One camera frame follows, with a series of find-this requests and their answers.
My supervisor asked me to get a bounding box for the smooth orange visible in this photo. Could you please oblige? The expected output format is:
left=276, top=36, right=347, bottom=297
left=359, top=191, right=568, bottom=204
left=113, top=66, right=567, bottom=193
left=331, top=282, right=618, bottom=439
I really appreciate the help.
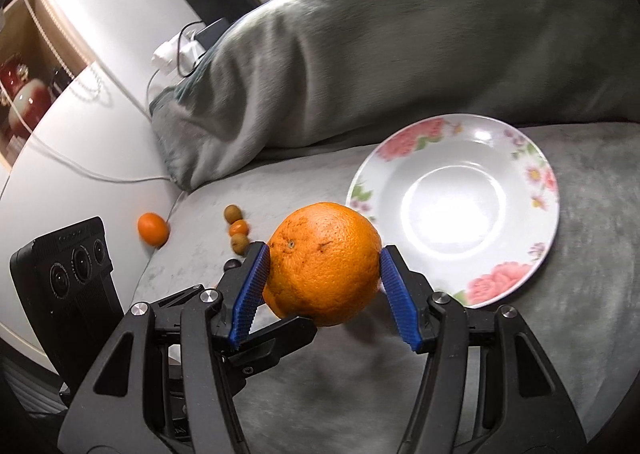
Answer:
left=137, top=213, right=170, bottom=248

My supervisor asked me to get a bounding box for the large orange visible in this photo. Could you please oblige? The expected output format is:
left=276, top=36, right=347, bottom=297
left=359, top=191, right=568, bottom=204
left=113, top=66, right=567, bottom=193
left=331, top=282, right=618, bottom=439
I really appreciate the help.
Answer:
left=262, top=202, right=382, bottom=327

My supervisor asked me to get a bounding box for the small orange kumquat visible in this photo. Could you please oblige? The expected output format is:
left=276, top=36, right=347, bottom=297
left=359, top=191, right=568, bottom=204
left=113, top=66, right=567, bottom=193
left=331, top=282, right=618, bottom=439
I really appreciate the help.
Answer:
left=228, top=219, right=250, bottom=237

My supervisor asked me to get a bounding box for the brown longan fruit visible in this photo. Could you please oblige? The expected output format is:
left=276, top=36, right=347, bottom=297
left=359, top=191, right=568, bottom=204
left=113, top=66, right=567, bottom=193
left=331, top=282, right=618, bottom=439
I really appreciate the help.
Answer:
left=224, top=204, right=243, bottom=226

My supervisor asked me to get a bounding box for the dark cherry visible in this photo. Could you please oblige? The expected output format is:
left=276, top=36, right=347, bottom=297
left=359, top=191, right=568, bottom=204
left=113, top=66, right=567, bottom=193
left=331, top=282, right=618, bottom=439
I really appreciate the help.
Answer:
left=224, top=258, right=242, bottom=272

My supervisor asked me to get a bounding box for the red white vase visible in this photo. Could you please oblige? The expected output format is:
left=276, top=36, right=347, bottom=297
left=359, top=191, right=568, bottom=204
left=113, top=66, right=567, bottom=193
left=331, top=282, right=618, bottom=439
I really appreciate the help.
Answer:
left=8, top=78, right=52, bottom=139

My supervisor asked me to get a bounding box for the white floral plate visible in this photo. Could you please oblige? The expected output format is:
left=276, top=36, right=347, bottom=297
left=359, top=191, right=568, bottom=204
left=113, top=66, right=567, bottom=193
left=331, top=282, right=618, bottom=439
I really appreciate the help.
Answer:
left=346, top=114, right=560, bottom=308

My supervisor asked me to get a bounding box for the white power strip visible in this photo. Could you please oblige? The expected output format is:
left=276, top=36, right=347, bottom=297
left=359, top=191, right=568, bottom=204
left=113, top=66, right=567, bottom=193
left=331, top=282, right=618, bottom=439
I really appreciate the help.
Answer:
left=151, top=30, right=205, bottom=76

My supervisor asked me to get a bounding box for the black power adapter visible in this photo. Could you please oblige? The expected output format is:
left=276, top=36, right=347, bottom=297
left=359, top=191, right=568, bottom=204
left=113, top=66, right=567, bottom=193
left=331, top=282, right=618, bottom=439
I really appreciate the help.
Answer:
left=194, top=18, right=230, bottom=50

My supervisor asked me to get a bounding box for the grey blanket covered cushion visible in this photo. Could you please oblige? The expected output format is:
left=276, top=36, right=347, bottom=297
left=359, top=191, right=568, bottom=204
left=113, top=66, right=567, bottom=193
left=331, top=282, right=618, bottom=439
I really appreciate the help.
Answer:
left=150, top=0, right=639, bottom=191

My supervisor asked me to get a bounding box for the white cable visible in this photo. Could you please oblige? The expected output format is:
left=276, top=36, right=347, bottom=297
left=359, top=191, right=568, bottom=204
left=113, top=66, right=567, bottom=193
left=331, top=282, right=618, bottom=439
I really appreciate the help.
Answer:
left=0, top=84, right=188, bottom=226

